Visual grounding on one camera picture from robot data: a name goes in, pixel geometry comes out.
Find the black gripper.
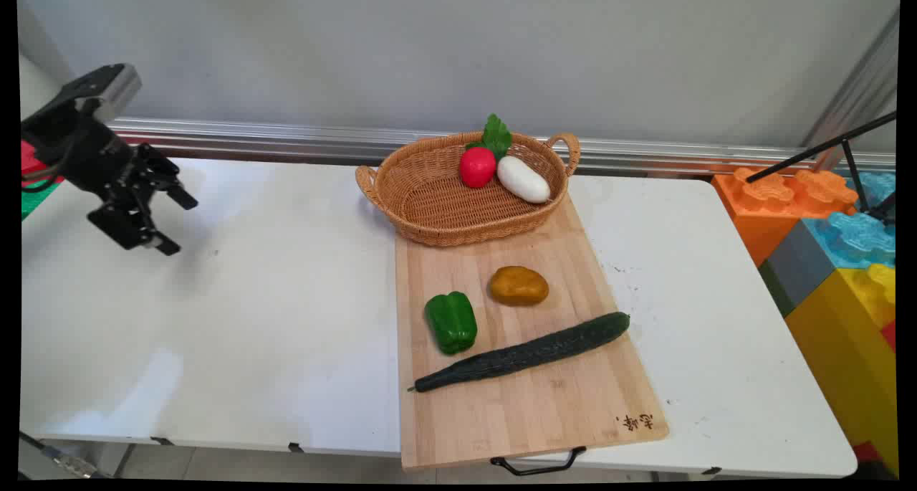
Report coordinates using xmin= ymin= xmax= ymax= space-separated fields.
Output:
xmin=21 ymin=107 xmax=200 ymax=257

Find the dark green toy cucumber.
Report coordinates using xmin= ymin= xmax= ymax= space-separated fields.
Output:
xmin=408 ymin=311 xmax=631 ymax=394

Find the green giant building block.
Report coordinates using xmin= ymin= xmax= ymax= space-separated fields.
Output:
xmin=21 ymin=181 xmax=62 ymax=221

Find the red giant building block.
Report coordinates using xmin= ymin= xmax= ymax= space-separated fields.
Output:
xmin=21 ymin=139 xmax=65 ymax=188

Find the woven wicker basket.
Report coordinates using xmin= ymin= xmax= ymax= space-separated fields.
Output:
xmin=355 ymin=131 xmax=581 ymax=248

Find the green toy bell pepper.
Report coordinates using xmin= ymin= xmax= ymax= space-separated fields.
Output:
xmin=424 ymin=291 xmax=479 ymax=356

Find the red toy tomato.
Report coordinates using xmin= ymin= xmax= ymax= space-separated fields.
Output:
xmin=459 ymin=146 xmax=497 ymax=189

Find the green toy leaf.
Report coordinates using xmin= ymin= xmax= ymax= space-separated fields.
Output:
xmin=466 ymin=113 xmax=513 ymax=161

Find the white toy radish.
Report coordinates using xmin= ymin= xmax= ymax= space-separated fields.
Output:
xmin=496 ymin=156 xmax=552 ymax=204

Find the brown toy potato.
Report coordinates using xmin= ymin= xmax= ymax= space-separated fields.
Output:
xmin=489 ymin=265 xmax=550 ymax=307

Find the wooden cutting board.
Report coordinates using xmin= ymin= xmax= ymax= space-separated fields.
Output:
xmin=394 ymin=193 xmax=670 ymax=472

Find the orange giant building block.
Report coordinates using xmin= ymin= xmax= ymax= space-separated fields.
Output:
xmin=711 ymin=166 xmax=859 ymax=267

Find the grey giant building block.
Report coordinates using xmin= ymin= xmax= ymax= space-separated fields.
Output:
xmin=758 ymin=220 xmax=837 ymax=318

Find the black tripod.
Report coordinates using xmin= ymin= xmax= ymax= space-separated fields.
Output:
xmin=745 ymin=111 xmax=898 ymax=224

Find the blue giant building block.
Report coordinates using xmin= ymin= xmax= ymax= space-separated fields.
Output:
xmin=801 ymin=211 xmax=897 ymax=270
xmin=845 ymin=170 xmax=897 ymax=211

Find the yellow giant building block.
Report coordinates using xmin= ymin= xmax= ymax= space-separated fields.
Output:
xmin=784 ymin=263 xmax=899 ymax=472

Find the horizontal aluminium frame rail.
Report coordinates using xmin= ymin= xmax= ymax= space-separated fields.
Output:
xmin=106 ymin=116 xmax=896 ymax=177

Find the black cable with metal connector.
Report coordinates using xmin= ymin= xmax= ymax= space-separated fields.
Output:
xmin=19 ymin=432 xmax=97 ymax=480

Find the black cutting board handle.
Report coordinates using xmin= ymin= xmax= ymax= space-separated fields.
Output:
xmin=490 ymin=446 xmax=587 ymax=476

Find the slanted aluminium frame post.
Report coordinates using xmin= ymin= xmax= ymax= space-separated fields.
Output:
xmin=801 ymin=9 xmax=901 ymax=171

